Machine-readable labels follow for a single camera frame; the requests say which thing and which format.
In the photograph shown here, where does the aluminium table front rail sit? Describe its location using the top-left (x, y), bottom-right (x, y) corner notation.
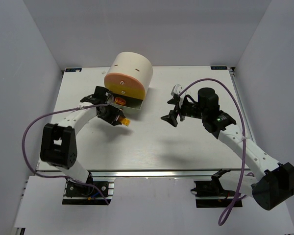
top-left (35, 167), bottom-right (250, 179)

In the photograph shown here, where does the yellow drawer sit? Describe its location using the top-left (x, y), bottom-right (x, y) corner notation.
top-left (104, 80), bottom-right (146, 100)

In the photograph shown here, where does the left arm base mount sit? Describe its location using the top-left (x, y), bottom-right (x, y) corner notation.
top-left (62, 177), bottom-right (115, 206)

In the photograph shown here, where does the left blue corner label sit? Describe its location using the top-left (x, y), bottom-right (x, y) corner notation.
top-left (65, 68), bottom-right (82, 72)

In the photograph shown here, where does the blue corner label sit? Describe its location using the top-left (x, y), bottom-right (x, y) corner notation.
top-left (65, 68), bottom-right (82, 72)
top-left (210, 66), bottom-right (228, 71)

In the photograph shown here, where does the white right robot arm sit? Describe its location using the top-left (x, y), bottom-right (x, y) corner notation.
top-left (161, 84), bottom-right (294, 211)

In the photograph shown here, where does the right blue corner label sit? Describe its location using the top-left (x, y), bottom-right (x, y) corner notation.
top-left (210, 66), bottom-right (228, 71)

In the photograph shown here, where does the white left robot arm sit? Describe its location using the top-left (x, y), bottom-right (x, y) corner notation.
top-left (40, 86), bottom-right (130, 185)

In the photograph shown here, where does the cream drawer cabinet shell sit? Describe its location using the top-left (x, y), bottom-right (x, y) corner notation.
top-left (105, 52), bottom-right (153, 94)

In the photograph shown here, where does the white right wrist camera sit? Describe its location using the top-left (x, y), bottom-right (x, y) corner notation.
top-left (171, 84), bottom-right (188, 104)

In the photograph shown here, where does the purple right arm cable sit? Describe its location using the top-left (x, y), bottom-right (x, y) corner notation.
top-left (178, 78), bottom-right (247, 226)

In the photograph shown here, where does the yellow lego brick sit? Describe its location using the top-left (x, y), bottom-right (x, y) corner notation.
top-left (120, 118), bottom-right (131, 126)

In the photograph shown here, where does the orange oval lego piece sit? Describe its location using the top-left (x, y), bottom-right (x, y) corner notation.
top-left (114, 97), bottom-right (126, 105)

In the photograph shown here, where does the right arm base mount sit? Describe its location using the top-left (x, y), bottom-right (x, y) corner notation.
top-left (190, 169), bottom-right (236, 208)

